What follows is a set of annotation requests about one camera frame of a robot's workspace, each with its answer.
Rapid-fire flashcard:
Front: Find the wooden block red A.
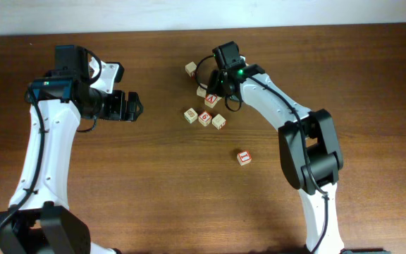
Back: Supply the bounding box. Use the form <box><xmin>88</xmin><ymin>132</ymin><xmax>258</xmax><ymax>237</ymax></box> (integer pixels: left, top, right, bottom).
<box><xmin>204</xmin><ymin>94</ymin><xmax>221</xmax><ymax>108</ymax></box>

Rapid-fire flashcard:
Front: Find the wooden block blue side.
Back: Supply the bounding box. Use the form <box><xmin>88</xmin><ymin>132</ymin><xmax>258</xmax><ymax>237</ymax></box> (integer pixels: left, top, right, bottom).
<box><xmin>211</xmin><ymin>114</ymin><xmax>226</xmax><ymax>130</ymax></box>

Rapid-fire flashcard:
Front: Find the wooden block red I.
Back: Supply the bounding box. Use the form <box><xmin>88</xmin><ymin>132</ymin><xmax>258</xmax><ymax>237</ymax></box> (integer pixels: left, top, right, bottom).
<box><xmin>237</xmin><ymin>150</ymin><xmax>252</xmax><ymax>166</ymax></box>

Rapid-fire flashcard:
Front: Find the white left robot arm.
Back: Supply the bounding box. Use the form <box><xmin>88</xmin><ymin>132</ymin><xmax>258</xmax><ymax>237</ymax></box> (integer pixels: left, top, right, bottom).
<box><xmin>0</xmin><ymin>57</ymin><xmax>143</xmax><ymax>253</ymax></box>

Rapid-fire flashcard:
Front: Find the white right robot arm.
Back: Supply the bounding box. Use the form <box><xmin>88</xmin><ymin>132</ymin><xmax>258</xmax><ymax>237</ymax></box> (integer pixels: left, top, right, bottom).
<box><xmin>209</xmin><ymin>65</ymin><xmax>345</xmax><ymax>253</ymax></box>

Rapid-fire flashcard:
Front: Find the wooden block with I outline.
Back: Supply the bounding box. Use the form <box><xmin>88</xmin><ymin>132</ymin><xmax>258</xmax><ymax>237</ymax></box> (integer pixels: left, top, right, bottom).
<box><xmin>197</xmin><ymin>83</ymin><xmax>207</xmax><ymax>98</ymax></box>

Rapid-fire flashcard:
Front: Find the wooden block leaf picture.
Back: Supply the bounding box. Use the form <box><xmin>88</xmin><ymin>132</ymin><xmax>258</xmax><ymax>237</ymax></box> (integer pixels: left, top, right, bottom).
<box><xmin>185</xmin><ymin>61</ymin><xmax>197</xmax><ymax>78</ymax></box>

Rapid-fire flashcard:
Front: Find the wooden block red G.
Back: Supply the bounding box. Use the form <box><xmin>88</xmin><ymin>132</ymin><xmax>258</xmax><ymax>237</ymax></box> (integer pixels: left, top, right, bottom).
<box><xmin>198</xmin><ymin>111</ymin><xmax>212</xmax><ymax>126</ymax></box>

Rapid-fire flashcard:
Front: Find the wooden block green B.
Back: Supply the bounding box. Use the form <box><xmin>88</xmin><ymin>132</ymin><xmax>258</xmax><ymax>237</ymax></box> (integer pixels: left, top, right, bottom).
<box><xmin>184</xmin><ymin>108</ymin><xmax>198</xmax><ymax>123</ymax></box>

